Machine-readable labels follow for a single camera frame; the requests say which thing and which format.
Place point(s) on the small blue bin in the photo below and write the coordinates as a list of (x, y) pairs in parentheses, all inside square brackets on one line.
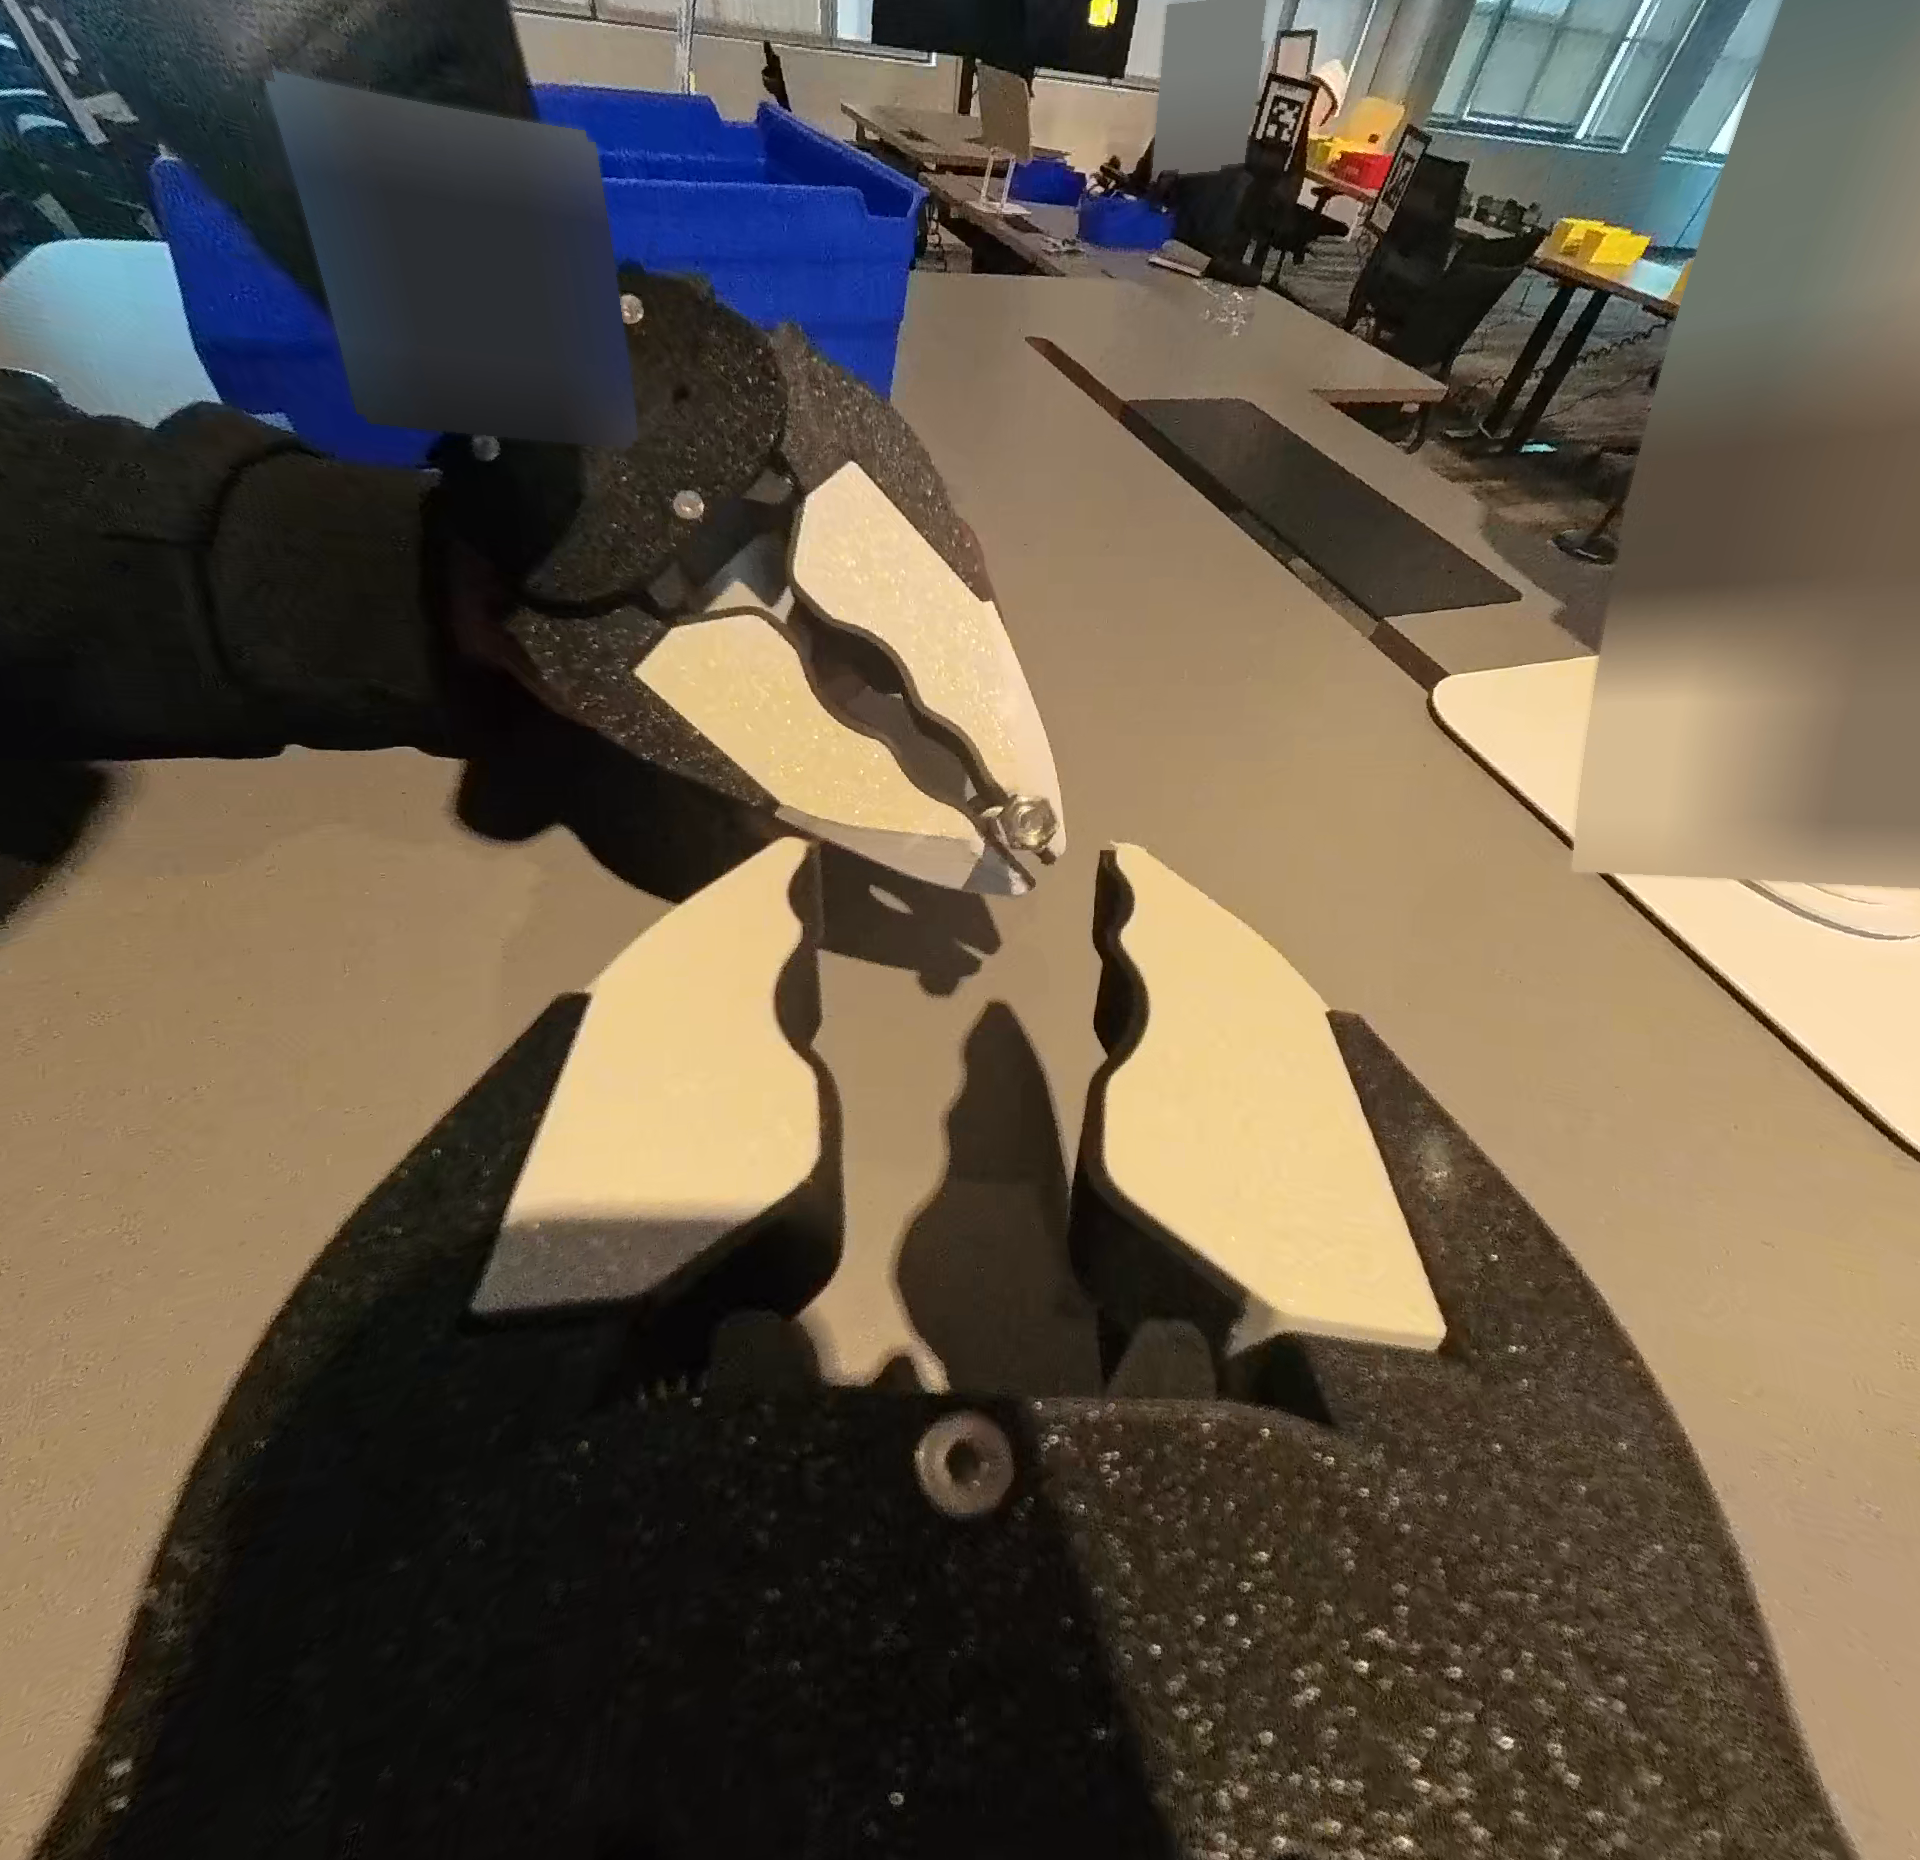
[(1052, 179), (1121, 220)]

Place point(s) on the large black monitor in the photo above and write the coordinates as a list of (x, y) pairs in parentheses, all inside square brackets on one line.
[(1004, 1)]

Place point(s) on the white rounded object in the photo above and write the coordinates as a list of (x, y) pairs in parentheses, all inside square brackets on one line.
[(91, 331)]

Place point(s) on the white document stand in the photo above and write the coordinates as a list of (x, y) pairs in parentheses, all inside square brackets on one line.
[(1516, 750)]

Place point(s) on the black and white tag board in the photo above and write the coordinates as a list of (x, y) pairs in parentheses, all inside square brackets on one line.
[(1403, 173), (1284, 109)]

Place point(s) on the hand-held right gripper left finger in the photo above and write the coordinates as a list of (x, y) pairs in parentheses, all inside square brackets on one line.
[(675, 1112)]

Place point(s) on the small white board stand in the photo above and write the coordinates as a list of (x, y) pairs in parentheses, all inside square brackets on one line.
[(1003, 120)]

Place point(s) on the person's left forearm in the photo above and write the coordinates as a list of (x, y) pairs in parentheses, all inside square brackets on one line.
[(226, 585)]

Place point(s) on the yellow bin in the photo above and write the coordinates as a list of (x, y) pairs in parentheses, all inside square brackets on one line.
[(1602, 245)]

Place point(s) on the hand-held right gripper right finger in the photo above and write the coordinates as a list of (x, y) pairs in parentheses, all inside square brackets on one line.
[(1246, 1140)]

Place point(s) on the black office chair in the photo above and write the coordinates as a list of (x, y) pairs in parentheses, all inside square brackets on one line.
[(1246, 210), (1441, 270)]

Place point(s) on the blue plastic bin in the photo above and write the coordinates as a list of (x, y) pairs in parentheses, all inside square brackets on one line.
[(751, 227)]

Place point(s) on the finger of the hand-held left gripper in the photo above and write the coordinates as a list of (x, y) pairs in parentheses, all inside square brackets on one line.
[(930, 630), (778, 736)]

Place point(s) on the yellow bins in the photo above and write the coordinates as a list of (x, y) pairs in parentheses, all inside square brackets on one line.
[(1366, 136)]

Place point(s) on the black desk mat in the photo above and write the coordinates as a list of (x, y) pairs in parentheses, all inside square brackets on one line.
[(1322, 510)]

